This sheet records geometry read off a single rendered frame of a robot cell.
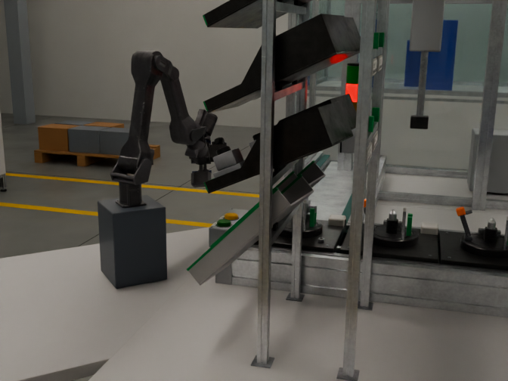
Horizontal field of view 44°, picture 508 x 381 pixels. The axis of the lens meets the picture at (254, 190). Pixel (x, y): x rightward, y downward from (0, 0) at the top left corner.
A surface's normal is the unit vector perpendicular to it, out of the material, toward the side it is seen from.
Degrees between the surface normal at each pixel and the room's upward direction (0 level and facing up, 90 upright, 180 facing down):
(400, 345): 0
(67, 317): 0
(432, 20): 90
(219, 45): 90
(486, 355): 0
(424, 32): 90
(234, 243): 90
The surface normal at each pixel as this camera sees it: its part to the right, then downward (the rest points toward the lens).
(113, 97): -0.28, 0.23
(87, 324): 0.01, -0.97
